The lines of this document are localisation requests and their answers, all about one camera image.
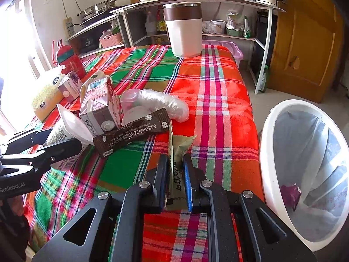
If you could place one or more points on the plaid tablecloth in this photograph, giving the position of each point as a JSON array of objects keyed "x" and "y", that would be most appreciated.
[{"x": 218, "y": 101}]

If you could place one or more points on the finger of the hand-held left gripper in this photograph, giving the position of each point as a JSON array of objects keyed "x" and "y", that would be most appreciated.
[
  {"x": 60, "y": 150},
  {"x": 30, "y": 139}
]

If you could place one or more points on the green snack packet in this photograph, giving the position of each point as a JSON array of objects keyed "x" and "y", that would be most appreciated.
[{"x": 178, "y": 152}]

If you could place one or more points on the white power strip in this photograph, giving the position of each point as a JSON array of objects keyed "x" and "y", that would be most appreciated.
[{"x": 69, "y": 27}]

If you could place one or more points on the white plastic tub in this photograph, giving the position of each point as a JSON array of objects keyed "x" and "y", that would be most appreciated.
[{"x": 218, "y": 26}]

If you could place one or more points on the metal steamer pot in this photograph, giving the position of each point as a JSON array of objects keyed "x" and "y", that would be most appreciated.
[{"x": 95, "y": 11}]

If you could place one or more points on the wooden door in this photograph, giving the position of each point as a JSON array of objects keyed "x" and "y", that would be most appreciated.
[{"x": 305, "y": 41}]

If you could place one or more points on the green glass bottle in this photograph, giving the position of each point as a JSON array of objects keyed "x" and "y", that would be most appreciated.
[{"x": 263, "y": 80}]

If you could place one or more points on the clear plastic cup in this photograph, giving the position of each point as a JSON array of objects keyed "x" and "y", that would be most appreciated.
[{"x": 131, "y": 98}]

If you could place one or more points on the pink storage box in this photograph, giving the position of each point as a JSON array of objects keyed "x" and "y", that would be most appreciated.
[{"x": 226, "y": 49}]

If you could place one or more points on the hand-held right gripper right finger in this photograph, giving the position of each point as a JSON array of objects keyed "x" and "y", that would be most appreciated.
[{"x": 188, "y": 185}]

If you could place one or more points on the purple wrapper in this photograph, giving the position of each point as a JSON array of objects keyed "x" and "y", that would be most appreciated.
[{"x": 290, "y": 196}]

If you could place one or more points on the yellow tissue pack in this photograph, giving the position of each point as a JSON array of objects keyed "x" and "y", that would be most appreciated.
[{"x": 46, "y": 98}]

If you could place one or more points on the purple drink carton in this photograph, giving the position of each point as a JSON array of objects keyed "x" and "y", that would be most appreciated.
[{"x": 71, "y": 86}]

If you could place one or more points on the green and white food bags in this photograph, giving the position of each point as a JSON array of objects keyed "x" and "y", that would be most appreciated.
[{"x": 240, "y": 23}]

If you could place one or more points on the white and brown tumbler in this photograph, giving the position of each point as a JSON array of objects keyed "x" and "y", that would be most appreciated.
[{"x": 184, "y": 32}]

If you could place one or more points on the pink plastic basket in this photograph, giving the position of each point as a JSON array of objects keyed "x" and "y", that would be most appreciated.
[{"x": 110, "y": 40}]

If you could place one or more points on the white shelf rack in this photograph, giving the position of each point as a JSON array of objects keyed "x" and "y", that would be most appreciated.
[{"x": 207, "y": 0}]

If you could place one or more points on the brown coffee box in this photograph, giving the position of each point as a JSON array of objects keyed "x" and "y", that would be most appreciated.
[{"x": 131, "y": 136}]

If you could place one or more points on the white trash bin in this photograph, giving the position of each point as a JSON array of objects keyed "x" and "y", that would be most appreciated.
[{"x": 268, "y": 169}]

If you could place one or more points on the red water bottle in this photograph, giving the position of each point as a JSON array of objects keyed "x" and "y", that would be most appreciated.
[{"x": 71, "y": 60}]

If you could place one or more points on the pink milk carton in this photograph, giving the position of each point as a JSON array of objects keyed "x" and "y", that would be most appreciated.
[{"x": 95, "y": 112}]

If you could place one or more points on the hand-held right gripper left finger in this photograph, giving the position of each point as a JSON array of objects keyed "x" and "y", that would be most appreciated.
[{"x": 163, "y": 181}]

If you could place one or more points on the clear bin liner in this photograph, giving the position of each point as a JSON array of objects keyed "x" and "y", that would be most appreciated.
[{"x": 305, "y": 147}]

